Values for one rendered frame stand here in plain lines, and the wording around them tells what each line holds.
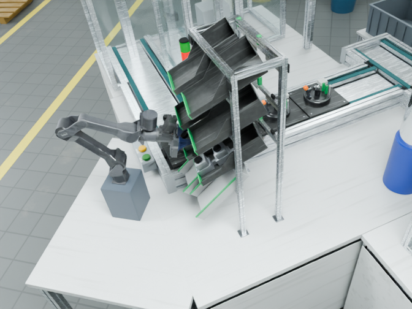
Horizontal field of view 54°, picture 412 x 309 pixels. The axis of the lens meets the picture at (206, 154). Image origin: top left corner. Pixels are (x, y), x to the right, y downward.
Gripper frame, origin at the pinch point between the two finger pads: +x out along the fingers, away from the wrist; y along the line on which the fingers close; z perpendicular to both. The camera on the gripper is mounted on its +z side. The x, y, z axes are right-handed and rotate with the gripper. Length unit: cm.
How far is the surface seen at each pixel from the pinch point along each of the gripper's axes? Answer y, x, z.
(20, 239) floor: 43, -101, -159
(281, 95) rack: -14.7, 25.9, 36.0
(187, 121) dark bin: -2.8, -0.9, 11.0
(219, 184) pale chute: -13.3, 14.3, -13.0
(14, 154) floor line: 136, -130, -173
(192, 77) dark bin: -0.2, -1.5, 29.2
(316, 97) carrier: 47, 72, -13
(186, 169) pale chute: 3.1, 2.5, -24.2
